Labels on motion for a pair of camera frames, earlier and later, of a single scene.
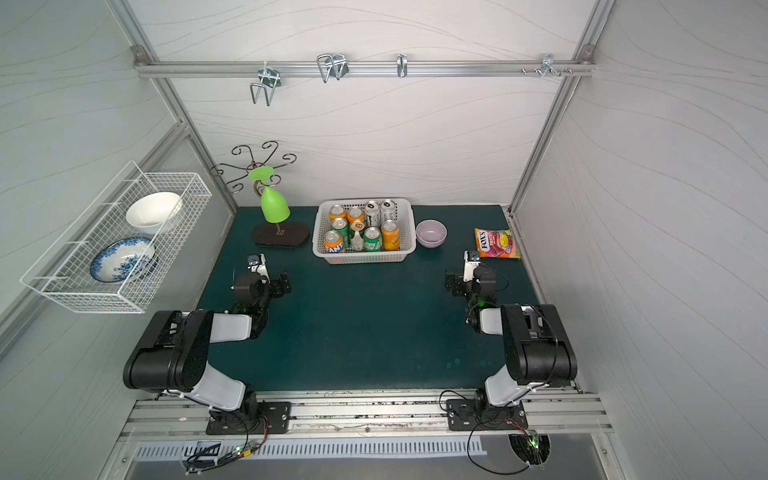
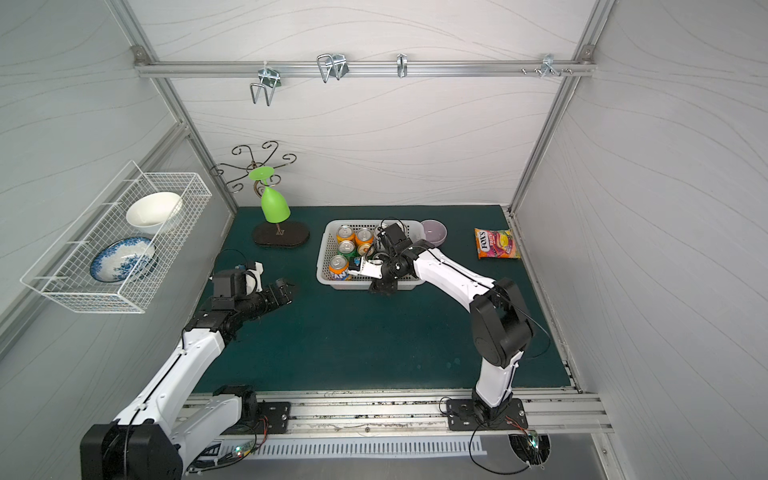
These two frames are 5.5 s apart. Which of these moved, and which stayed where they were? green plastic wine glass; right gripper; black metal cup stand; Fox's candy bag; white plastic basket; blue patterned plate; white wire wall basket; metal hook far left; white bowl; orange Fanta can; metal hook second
Moved: right gripper; white plastic basket; orange Fanta can
Stayed: black metal cup stand; Fox's candy bag; white wire wall basket; metal hook second; blue patterned plate; green plastic wine glass; white bowl; metal hook far left
